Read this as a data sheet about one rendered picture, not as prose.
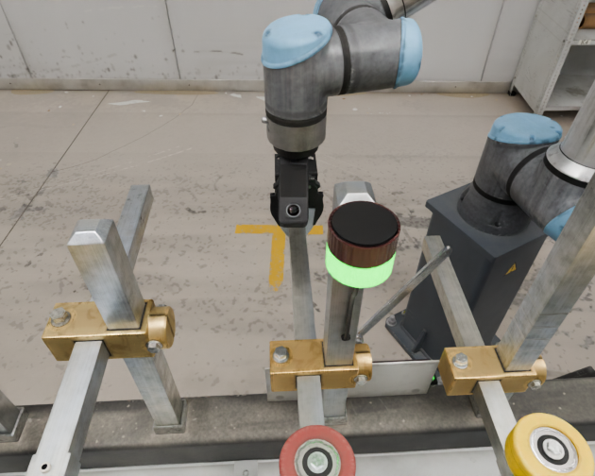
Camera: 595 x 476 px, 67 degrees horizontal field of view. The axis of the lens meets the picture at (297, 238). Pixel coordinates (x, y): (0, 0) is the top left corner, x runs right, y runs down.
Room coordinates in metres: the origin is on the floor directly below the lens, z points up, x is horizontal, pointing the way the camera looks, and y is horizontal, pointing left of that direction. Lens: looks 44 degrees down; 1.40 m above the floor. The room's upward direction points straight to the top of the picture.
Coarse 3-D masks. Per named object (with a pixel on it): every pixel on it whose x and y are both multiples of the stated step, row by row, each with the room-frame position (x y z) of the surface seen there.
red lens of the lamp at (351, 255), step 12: (396, 216) 0.29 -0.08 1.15; (336, 240) 0.26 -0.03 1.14; (396, 240) 0.26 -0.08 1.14; (336, 252) 0.26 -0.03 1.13; (348, 252) 0.25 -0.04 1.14; (360, 252) 0.25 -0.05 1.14; (372, 252) 0.25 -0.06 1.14; (384, 252) 0.25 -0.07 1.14; (348, 264) 0.25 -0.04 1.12; (360, 264) 0.25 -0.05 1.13; (372, 264) 0.25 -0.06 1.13
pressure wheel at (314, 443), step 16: (304, 432) 0.21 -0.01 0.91; (320, 432) 0.21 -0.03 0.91; (336, 432) 0.21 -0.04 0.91; (288, 448) 0.19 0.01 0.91; (304, 448) 0.19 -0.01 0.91; (320, 448) 0.19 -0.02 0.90; (336, 448) 0.19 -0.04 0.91; (288, 464) 0.17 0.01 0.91; (304, 464) 0.17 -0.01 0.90; (320, 464) 0.17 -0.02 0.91; (336, 464) 0.17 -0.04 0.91; (352, 464) 0.17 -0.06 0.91
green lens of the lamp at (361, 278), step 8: (328, 248) 0.27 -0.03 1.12; (328, 256) 0.27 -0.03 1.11; (328, 264) 0.27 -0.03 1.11; (336, 264) 0.26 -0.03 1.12; (344, 264) 0.25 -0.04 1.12; (384, 264) 0.25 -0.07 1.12; (392, 264) 0.26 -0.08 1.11; (336, 272) 0.26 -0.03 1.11; (344, 272) 0.25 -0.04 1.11; (352, 272) 0.25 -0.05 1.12; (360, 272) 0.25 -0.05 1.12; (368, 272) 0.25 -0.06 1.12; (376, 272) 0.25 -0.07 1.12; (384, 272) 0.25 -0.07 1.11; (344, 280) 0.25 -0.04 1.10; (352, 280) 0.25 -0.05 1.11; (360, 280) 0.25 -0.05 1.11; (368, 280) 0.25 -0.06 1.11; (376, 280) 0.25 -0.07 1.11
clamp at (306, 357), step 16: (272, 352) 0.33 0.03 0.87; (288, 352) 0.33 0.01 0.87; (304, 352) 0.33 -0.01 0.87; (320, 352) 0.33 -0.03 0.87; (368, 352) 0.33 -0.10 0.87; (272, 368) 0.30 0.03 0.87; (288, 368) 0.30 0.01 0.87; (304, 368) 0.30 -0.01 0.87; (320, 368) 0.30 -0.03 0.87; (336, 368) 0.30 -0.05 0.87; (352, 368) 0.30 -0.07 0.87; (368, 368) 0.31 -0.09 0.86; (272, 384) 0.30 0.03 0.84; (288, 384) 0.30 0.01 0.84; (336, 384) 0.30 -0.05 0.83; (352, 384) 0.30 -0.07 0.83
